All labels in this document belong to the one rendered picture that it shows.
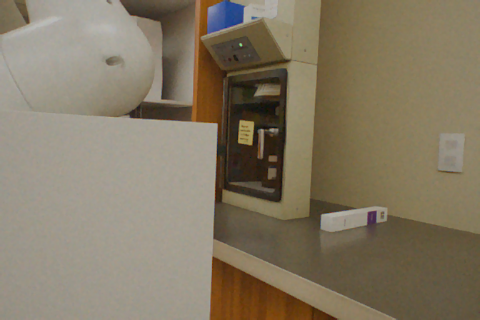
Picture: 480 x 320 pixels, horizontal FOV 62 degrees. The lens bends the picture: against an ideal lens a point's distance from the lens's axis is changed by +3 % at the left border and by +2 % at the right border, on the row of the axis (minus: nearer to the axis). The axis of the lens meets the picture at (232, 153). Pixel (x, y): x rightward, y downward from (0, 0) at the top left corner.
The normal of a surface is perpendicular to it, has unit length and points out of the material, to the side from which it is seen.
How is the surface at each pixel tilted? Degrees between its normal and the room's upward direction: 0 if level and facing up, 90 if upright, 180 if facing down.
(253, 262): 90
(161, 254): 90
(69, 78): 102
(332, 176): 90
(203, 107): 90
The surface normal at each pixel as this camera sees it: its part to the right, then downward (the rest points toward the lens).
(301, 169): 0.59, 0.07
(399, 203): -0.80, 0.00
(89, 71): 0.25, 0.27
